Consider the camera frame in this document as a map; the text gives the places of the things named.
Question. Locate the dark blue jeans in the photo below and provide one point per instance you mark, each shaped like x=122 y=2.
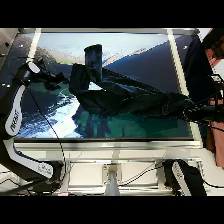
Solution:
x=133 y=100

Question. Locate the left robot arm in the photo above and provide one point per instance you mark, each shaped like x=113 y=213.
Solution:
x=15 y=113

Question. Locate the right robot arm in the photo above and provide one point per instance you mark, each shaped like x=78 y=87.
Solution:
x=203 y=113

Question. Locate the red-brown garment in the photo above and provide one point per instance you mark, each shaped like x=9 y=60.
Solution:
x=218 y=146

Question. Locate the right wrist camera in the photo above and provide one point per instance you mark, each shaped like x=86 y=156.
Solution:
x=216 y=79

